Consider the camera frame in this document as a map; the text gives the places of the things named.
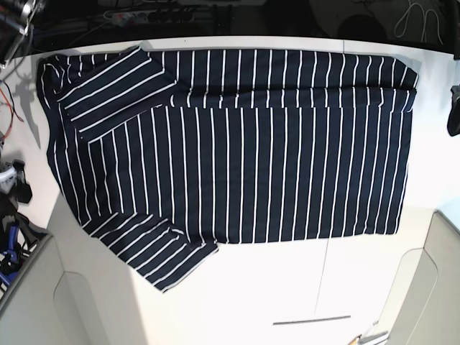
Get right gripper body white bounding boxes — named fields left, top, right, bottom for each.
left=0, top=160, right=18, bottom=194

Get navy white striped T-shirt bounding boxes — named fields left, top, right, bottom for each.
left=37, top=47, right=418, bottom=292

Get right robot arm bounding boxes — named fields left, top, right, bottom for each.
left=1, top=0, right=45, bottom=203

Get blue black items in bin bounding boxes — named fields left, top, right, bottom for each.
left=1, top=194, right=47, bottom=293

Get grey panel left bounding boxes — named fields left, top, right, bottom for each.
left=1, top=236, right=92, bottom=345

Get grey panel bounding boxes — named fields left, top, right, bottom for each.
left=1, top=236, right=92, bottom=345
left=375, top=211, right=459, bottom=344

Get grey panel right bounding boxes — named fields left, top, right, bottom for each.
left=375, top=211, right=459, bottom=344

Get tools at table edge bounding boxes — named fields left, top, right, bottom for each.
left=348, top=321, right=390, bottom=345

